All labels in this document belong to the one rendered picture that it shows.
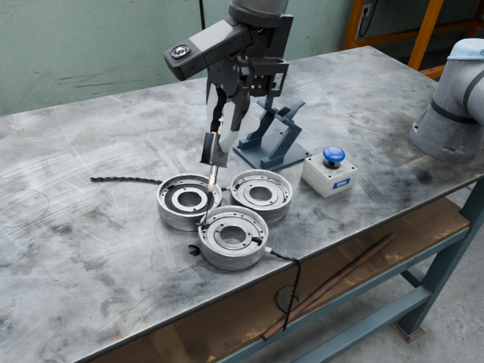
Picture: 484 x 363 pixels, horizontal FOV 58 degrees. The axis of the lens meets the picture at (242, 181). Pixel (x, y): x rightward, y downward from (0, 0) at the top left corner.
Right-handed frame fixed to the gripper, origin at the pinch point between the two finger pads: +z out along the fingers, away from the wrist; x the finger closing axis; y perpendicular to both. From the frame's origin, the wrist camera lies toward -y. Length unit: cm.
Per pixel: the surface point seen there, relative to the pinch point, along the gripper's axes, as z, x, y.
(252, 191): 10.0, -2.6, 7.8
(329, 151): 2.8, -4.2, 21.5
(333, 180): 6.3, -8.1, 20.8
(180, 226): 12.3, -4.6, -6.5
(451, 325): 80, -19, 102
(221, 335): 37.9, -11.0, 2.7
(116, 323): 15.7, -15.4, -20.2
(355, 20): 28, 146, 186
